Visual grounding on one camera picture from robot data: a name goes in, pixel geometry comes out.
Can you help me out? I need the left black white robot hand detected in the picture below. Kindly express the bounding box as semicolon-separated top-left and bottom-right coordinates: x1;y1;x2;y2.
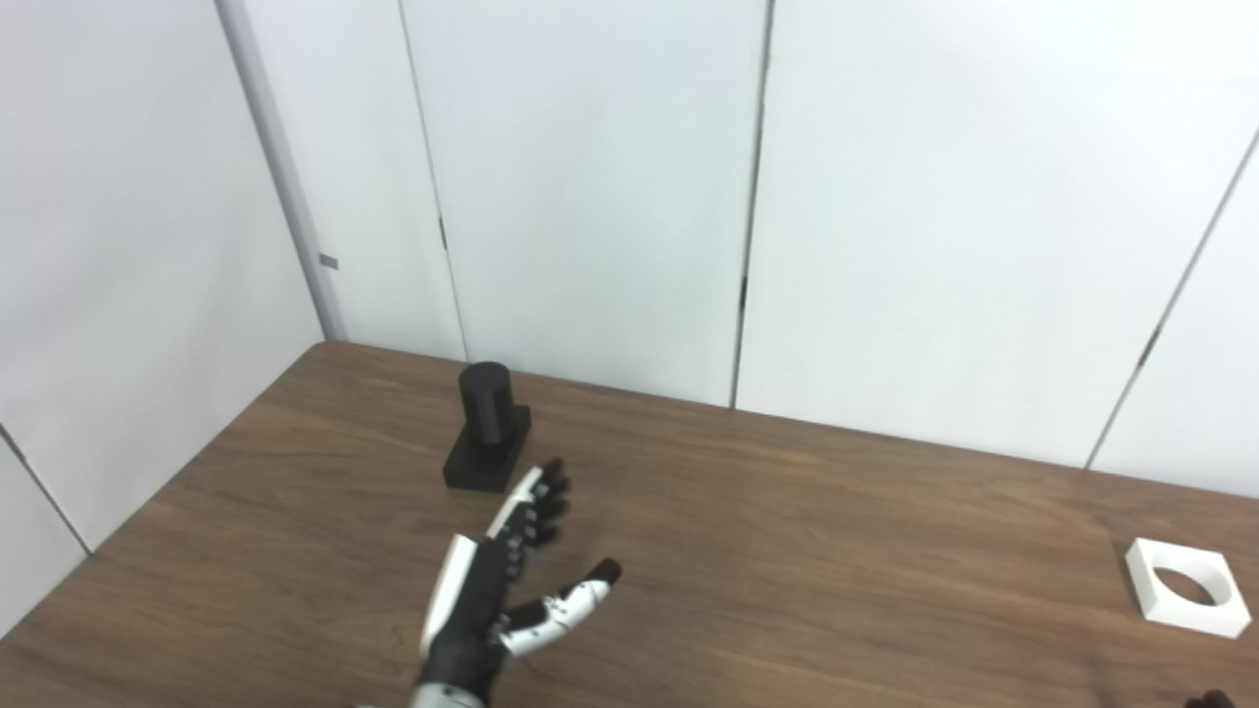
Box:
418;458;623;704

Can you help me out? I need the white square piece with hole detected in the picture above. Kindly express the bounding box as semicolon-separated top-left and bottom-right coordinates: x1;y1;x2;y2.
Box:
1124;537;1253;640

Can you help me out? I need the black peg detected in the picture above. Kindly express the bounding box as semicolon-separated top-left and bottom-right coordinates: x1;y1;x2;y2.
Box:
442;362;533;494

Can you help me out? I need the grey wall post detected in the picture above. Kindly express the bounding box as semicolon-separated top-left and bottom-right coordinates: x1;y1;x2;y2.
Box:
214;0;347;343

